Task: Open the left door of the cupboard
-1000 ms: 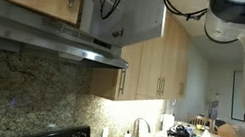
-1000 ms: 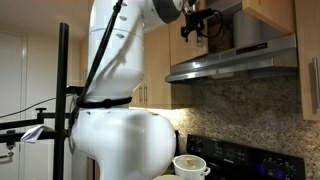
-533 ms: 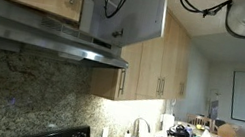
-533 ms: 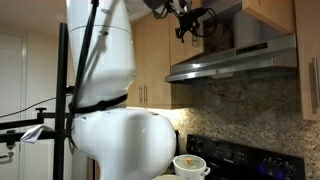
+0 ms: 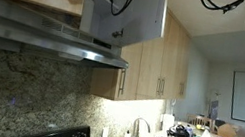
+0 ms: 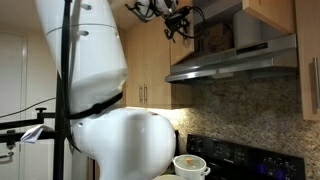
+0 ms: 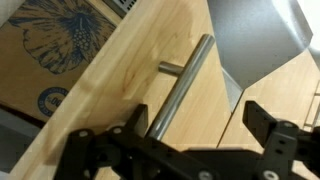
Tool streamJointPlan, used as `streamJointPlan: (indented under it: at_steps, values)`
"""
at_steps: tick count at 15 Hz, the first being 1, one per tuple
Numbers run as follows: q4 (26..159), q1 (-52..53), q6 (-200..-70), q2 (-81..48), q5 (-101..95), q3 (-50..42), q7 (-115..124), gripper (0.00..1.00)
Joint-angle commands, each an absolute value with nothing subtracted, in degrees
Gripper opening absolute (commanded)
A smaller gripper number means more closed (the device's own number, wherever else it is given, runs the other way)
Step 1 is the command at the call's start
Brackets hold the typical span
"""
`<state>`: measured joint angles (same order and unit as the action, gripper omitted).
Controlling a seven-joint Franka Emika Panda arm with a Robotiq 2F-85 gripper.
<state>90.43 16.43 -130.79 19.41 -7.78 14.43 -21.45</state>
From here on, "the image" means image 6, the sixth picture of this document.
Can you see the white door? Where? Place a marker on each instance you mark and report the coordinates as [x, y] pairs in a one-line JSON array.
[[10, 83]]

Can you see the wide wooden cabinet door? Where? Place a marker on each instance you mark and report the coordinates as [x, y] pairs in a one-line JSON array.
[[158, 73]]

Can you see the white pot with lid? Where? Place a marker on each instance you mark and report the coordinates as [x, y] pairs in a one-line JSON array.
[[191, 170]]

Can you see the silver vent duct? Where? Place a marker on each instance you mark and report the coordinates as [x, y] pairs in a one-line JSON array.
[[246, 30]]

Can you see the black metal stand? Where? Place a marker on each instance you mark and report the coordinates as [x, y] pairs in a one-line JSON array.
[[59, 160]]

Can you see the brown cardboard box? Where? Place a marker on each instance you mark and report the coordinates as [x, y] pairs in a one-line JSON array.
[[216, 38]]

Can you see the narrow wooden cabinet door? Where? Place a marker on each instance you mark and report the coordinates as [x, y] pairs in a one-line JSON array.
[[135, 66]]

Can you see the stainless steel range hood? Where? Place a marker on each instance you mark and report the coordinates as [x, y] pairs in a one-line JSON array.
[[233, 60]]

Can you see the black stove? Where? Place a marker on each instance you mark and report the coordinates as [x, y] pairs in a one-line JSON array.
[[233, 156]]

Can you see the white crumpled cloth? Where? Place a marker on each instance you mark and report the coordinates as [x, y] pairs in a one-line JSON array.
[[31, 135]]

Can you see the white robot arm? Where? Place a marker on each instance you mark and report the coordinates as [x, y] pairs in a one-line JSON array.
[[123, 143]]

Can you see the black rectangular appliance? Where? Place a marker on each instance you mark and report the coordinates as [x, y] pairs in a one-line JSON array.
[[177, 143]]

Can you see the white pot rim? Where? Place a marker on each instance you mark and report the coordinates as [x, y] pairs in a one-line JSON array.
[[170, 177]]

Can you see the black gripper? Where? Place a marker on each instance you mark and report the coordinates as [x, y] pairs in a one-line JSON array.
[[176, 20]]

